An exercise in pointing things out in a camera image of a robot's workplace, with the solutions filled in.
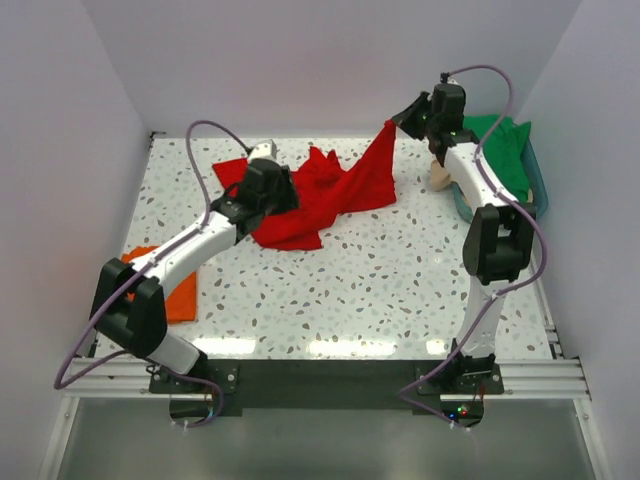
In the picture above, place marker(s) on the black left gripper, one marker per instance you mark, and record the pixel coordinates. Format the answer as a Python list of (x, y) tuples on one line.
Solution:
[(289, 198)]

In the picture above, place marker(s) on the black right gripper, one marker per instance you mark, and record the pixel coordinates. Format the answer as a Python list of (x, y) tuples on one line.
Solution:
[(405, 119)]

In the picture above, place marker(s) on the red t shirt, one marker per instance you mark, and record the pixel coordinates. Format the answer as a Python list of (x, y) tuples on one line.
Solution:
[(327, 191)]

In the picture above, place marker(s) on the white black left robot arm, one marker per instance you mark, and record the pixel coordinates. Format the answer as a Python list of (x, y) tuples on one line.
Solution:
[(129, 304)]

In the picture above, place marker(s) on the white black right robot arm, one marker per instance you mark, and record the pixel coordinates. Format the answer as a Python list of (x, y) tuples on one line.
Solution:
[(499, 241)]

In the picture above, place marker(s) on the beige t shirt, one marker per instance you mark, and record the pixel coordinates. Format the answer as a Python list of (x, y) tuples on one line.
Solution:
[(439, 178)]

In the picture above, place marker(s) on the green t shirt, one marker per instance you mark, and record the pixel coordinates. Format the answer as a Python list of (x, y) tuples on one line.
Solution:
[(503, 150)]

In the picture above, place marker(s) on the blue laundry basket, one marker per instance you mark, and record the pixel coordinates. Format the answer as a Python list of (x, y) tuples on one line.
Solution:
[(538, 193)]

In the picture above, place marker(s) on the folded orange t shirt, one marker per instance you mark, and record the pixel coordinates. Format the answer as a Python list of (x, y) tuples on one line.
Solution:
[(181, 304)]

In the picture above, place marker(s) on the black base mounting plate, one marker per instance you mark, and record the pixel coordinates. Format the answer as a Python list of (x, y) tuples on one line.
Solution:
[(292, 384)]

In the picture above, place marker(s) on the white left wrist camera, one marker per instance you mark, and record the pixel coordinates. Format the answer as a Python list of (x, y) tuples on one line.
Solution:
[(266, 150)]

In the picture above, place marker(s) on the aluminium frame rail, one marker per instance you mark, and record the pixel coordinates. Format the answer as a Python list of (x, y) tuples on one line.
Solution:
[(558, 379)]

